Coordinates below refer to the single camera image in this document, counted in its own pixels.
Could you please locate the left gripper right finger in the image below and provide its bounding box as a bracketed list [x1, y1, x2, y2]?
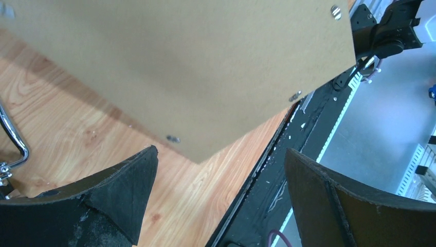
[286, 153, 435, 246]

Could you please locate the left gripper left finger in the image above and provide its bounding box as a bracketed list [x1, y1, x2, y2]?
[1, 146, 158, 246]

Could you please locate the brown backing board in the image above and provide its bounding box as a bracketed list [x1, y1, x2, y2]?
[1, 1, 355, 163]

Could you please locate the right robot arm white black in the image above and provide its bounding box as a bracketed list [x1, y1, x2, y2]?
[352, 1, 430, 60]

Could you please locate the black foam-lined case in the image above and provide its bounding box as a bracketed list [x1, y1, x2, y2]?
[1, 104, 30, 200]

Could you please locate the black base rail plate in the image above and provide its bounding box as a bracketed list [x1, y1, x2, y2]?
[207, 68, 360, 246]

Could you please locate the aluminium frame rail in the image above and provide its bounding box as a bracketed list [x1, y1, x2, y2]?
[395, 132, 435, 203]

